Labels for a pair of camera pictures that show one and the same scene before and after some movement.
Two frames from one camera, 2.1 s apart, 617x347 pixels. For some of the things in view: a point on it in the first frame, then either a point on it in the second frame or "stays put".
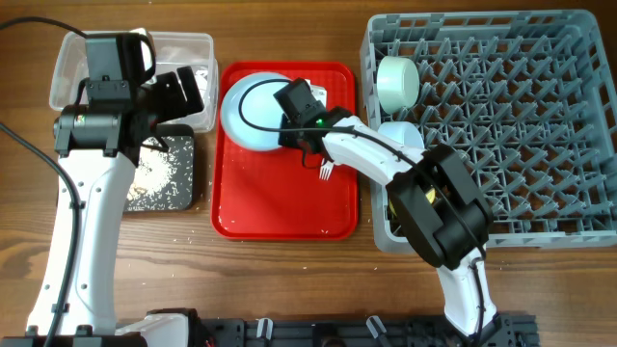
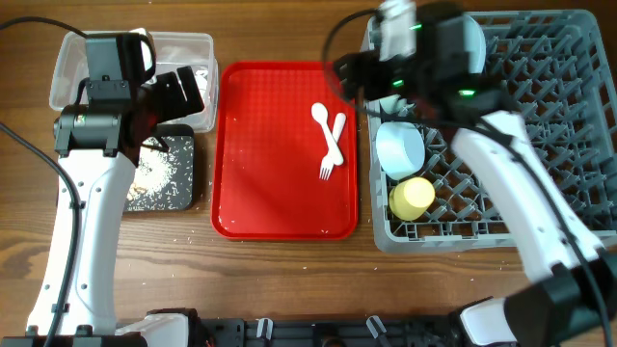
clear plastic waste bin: x=172 y=49 stays put
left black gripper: x=174 y=106 stays put
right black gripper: x=284 y=138 -> x=368 y=63
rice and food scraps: x=162 y=180 stays put
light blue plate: x=250 y=113 -> x=473 y=43
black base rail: x=500 y=331 stays put
